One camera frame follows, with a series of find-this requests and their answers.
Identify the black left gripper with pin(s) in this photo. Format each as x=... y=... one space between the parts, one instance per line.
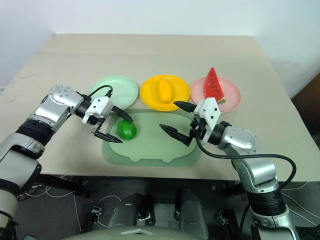
x=98 y=120

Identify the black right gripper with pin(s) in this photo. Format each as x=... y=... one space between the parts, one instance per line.
x=198 y=128

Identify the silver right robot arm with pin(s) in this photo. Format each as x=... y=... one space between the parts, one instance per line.
x=260 y=172

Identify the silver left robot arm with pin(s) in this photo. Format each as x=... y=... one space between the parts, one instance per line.
x=57 y=110

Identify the yellow plate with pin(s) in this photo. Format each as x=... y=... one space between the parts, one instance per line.
x=150 y=96

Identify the light green plate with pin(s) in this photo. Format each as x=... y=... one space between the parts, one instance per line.
x=122 y=86

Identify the pink plate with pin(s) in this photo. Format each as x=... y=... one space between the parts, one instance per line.
x=232 y=97

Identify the green round toy fruit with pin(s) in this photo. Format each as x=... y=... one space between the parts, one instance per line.
x=127 y=131

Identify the yellow toy mango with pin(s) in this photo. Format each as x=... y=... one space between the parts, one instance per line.
x=164 y=91

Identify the green silicone tray mat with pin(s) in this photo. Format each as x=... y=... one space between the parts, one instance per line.
x=150 y=147

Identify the red watermelon slice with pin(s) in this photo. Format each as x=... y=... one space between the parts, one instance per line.
x=212 y=85

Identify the dark grey rounded shape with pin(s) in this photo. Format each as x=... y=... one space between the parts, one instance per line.
x=130 y=210
x=191 y=210

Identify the grey-green robot torso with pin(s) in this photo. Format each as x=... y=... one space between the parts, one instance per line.
x=130 y=235

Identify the brown wooden panel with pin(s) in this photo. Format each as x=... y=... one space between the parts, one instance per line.
x=308 y=107

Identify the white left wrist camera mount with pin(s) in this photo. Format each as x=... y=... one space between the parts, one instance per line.
x=100 y=106

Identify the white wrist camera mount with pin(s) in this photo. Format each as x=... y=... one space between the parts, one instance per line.
x=100 y=106
x=210 y=110

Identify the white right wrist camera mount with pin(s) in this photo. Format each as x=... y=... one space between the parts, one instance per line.
x=210 y=110

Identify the black table frame leg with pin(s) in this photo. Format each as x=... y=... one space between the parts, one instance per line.
x=65 y=183

